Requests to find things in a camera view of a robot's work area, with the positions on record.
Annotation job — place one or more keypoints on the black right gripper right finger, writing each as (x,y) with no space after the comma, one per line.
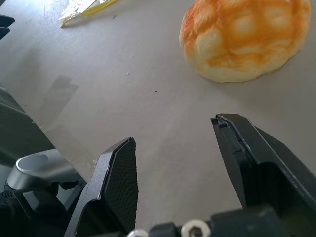
(271,177)

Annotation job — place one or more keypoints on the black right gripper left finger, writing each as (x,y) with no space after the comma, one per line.
(118,187)

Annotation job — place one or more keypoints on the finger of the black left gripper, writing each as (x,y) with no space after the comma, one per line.
(5,20)
(3,33)

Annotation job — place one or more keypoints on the clear yellow plastic bag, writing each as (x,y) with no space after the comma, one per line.
(81,13)

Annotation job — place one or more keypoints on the round golden bread bun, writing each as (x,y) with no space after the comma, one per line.
(247,37)

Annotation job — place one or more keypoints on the silver robot body joint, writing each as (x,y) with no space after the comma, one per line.
(24,170)

